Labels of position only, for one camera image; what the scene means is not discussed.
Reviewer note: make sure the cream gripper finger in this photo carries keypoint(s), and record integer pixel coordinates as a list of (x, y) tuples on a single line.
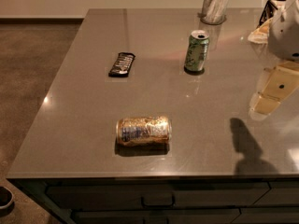
[(274, 86)]

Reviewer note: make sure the orange soda can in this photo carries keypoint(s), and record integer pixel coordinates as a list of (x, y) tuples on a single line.
[(142, 131)]

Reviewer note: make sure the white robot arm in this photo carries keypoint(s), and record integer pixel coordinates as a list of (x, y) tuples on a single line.
[(280, 33)]

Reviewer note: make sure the green soda can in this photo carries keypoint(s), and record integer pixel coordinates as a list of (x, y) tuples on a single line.
[(197, 51)]

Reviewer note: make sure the right cabinet drawer front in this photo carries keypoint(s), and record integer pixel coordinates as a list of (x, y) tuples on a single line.
[(281, 193)]

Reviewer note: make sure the lower cabinet drawer front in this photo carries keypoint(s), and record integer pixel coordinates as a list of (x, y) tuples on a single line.
[(173, 216)]

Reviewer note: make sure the black snack bar wrapper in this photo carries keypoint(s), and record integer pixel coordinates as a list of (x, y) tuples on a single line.
[(122, 65)]

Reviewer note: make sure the dark cabinet drawer front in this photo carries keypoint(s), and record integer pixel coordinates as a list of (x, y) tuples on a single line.
[(137, 196)]

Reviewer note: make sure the dark bowl on floor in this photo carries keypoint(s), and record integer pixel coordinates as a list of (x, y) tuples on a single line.
[(6, 198)]

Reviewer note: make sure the black wire basket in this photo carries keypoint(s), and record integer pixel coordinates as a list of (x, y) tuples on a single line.
[(270, 9)]

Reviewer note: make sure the black drawer handle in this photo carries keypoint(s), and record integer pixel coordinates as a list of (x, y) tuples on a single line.
[(158, 200)]

